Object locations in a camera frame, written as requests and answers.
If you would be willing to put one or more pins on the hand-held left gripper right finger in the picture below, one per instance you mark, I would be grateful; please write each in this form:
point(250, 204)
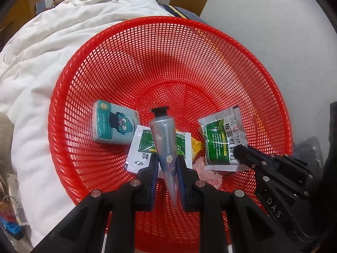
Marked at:
point(181, 187)

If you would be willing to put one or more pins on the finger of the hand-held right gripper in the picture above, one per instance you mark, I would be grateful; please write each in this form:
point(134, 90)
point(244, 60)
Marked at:
point(273, 205)
point(247, 154)

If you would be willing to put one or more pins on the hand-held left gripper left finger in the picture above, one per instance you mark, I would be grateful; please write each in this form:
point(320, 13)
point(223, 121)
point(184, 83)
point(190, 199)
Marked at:
point(154, 189)

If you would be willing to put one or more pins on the green and white sachet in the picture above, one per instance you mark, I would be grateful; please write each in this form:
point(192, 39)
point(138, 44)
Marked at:
point(139, 147)
point(221, 142)

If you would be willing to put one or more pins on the grey hand cream tube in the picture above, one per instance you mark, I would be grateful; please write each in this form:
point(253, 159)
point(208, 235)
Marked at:
point(163, 142)

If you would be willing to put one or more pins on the red plastic mesh basket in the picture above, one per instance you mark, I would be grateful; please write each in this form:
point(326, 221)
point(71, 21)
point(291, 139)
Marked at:
point(163, 66)

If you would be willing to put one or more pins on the pink fluffy item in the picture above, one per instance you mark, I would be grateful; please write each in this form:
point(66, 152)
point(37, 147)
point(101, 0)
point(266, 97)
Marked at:
point(208, 174)

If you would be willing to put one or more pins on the yellow packet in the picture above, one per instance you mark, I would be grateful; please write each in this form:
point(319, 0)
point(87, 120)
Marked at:
point(197, 147)

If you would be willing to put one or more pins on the clear plastic container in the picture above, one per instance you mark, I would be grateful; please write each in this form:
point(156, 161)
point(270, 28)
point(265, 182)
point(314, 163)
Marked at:
point(309, 150)

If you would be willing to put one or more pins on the teal cartoon tissue pack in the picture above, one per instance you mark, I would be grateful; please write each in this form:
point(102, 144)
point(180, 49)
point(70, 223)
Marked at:
point(113, 122)

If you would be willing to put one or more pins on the blue plastic object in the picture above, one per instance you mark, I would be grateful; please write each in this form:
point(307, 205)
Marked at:
point(10, 224)

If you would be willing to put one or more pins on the blue striped mattress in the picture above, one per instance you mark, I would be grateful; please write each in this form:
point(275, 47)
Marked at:
point(181, 11)

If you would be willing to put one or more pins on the white duvet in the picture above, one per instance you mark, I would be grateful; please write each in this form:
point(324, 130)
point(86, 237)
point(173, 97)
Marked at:
point(39, 71)

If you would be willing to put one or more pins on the wooden wardrobe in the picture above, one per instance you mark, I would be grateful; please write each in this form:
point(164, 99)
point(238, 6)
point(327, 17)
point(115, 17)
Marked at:
point(18, 8)

